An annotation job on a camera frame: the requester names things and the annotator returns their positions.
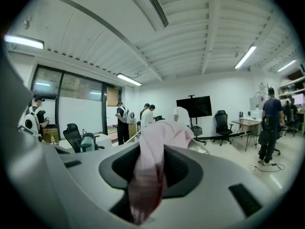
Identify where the green backpack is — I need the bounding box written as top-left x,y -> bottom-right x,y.
81,132 -> 97,152

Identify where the white cabinet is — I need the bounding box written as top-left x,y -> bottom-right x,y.
249,94 -> 268,118

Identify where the ceiling air vent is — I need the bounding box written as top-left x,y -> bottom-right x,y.
138,0 -> 170,29

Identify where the black floor cable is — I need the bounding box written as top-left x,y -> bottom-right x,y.
252,162 -> 285,174

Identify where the coat rack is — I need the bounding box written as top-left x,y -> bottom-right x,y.
259,82 -> 275,93

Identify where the wall shelf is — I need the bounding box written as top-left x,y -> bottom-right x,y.
277,76 -> 305,100

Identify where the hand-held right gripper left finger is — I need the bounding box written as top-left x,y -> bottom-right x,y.
54,142 -> 141,224

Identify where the pink cloth garment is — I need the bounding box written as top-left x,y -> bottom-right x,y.
128,121 -> 195,225

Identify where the black office chair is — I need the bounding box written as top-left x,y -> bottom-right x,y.
284,108 -> 300,137
62,123 -> 105,154
213,110 -> 234,146

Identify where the black television on stand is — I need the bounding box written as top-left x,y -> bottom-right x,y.
176,94 -> 213,146

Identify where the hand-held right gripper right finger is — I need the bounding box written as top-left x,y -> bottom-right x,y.
152,144 -> 283,229

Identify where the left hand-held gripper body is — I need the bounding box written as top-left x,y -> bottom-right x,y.
18,125 -> 46,143

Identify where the wooden table with metal legs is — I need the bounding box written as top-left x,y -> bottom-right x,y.
231,117 -> 263,152

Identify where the ceiling tube light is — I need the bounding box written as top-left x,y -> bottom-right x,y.
4,34 -> 45,50
234,45 -> 257,69
277,59 -> 297,73
116,73 -> 142,86

